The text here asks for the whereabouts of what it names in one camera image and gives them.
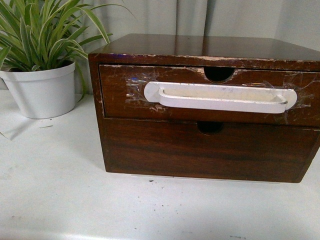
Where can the white plastic plant pot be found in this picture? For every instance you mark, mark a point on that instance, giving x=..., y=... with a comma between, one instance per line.
x=43, y=94

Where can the white drawer handle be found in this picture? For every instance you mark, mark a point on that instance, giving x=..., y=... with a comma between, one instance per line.
x=220, y=97

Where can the dark brown wooden drawer cabinet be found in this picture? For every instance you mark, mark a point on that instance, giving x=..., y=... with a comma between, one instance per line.
x=222, y=53

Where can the wooden drawer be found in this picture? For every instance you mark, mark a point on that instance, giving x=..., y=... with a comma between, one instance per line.
x=123, y=94
x=250, y=152

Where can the green striped spider plant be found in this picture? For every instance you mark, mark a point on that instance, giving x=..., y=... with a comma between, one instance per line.
x=39, y=35

